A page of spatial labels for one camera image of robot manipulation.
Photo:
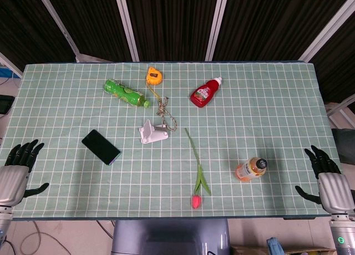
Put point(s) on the white folding phone stand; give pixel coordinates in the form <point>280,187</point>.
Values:
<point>152,135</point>

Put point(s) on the black box device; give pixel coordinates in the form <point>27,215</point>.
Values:
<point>5,104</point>

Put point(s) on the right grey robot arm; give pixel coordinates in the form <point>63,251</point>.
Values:
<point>344,235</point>

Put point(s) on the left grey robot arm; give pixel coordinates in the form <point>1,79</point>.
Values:
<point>5,224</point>

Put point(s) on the blue fabric bag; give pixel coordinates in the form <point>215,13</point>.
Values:
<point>275,246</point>

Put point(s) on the white aluminium frame post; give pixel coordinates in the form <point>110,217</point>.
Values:
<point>327,30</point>
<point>11,65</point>
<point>216,27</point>
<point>59,27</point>
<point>128,27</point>

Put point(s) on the green plastic drink bottle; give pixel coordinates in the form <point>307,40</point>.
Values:
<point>124,92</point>

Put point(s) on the orange tape measure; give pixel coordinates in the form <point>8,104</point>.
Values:
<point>154,75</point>

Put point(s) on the black pleated curtain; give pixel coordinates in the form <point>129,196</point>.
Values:
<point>177,16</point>

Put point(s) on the blue plastic crate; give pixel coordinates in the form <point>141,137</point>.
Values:
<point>5,72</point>

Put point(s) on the artificial pink tulip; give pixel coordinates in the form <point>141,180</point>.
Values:
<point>196,201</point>

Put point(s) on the green checked tablecloth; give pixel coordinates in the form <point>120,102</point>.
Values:
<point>249,127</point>

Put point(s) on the orange juice bottle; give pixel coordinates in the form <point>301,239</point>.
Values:
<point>249,170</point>

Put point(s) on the grey robot torso base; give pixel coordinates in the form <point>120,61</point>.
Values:
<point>169,235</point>

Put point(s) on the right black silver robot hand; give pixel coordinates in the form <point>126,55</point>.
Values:
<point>334,188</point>

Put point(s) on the black smartphone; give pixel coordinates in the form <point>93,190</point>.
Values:
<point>101,147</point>

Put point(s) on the white aluminium frame base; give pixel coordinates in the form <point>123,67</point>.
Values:
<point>339,108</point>

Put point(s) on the red ketchup squeeze bottle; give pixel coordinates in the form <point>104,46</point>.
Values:
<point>203,92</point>

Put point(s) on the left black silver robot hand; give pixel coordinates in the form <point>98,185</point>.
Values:
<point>11,180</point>

